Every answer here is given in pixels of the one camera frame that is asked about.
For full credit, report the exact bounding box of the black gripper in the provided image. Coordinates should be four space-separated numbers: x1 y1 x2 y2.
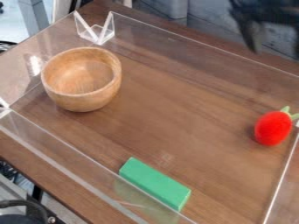
228 0 299 53

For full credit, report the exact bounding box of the red fruit with green leaf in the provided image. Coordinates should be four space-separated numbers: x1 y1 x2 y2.
253 106 299 146

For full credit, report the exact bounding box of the wooden bowl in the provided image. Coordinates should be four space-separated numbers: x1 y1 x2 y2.
41 47 121 112

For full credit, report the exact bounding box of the green rectangular block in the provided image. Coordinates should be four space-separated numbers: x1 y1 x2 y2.
118 157 192 211

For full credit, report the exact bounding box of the black clamp under table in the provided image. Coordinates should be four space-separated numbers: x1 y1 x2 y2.
25 185 66 224

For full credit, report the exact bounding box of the clear acrylic corner bracket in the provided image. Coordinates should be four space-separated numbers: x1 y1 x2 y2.
73 10 114 46

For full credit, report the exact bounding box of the black cable lower left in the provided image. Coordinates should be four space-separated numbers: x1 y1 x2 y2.
0 199 49 224

